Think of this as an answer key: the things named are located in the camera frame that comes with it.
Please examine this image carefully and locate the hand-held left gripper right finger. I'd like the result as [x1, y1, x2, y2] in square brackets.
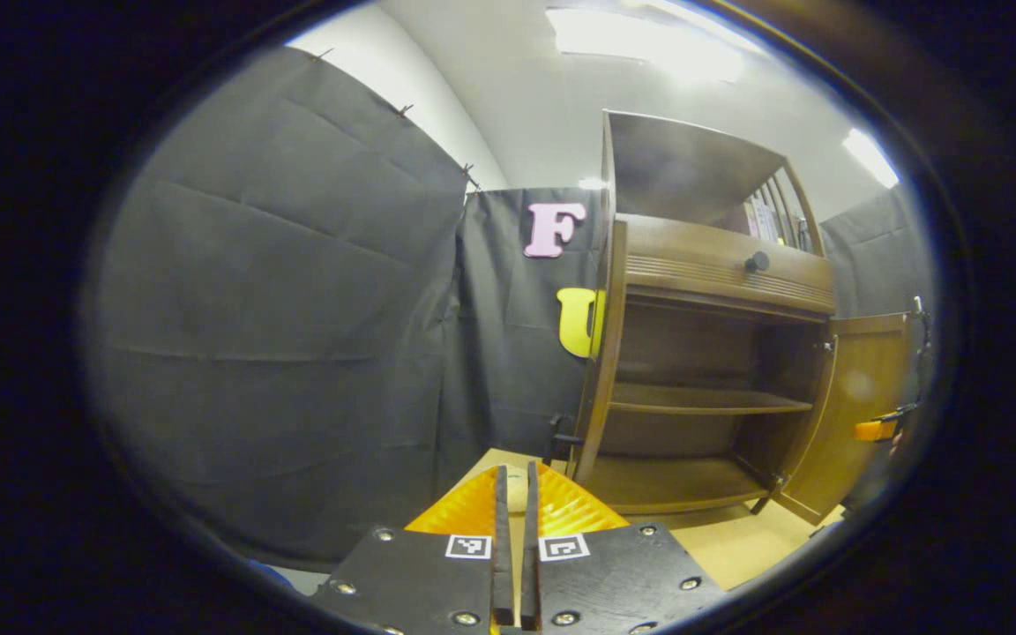
[521, 460, 729, 634]

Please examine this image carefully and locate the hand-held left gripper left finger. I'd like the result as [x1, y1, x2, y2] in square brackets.
[310, 465, 513, 634]

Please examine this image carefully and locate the wooden cabinet door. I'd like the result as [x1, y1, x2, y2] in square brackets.
[773, 313, 913, 526]
[548, 220, 629, 484]

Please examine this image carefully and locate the wooden double-door shoe cabinet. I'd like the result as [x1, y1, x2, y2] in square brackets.
[565, 108, 915, 526]

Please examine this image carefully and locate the wooden inner shelf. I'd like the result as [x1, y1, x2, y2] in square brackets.
[607, 382, 815, 415]

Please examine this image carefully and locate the pale pink book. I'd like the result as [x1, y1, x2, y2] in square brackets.
[752, 196, 781, 243]

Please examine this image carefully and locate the small ceiling light panel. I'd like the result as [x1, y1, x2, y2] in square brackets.
[841, 128, 900, 189]

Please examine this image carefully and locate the blue cloth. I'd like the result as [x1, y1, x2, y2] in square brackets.
[248, 557, 297, 594]

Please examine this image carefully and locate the wooden drawer with black knob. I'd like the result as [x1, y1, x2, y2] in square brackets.
[623, 214, 837, 317]

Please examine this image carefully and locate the black backdrop cloth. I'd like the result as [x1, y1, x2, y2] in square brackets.
[85, 46, 932, 565]

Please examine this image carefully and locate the large ceiling light panel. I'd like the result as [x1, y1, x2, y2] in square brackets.
[548, 7, 747, 80]

